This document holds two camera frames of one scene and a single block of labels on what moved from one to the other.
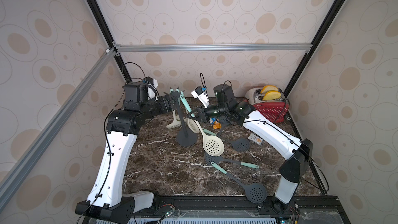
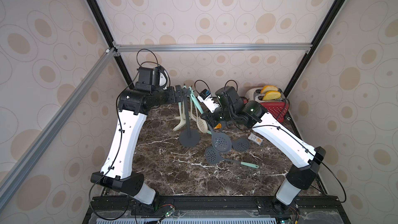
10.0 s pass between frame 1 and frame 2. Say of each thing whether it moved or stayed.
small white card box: stayed
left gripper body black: moved
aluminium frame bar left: stayed
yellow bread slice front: stayed
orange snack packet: stayed
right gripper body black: moved
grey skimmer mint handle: moved
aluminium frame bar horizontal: stayed
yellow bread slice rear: stayed
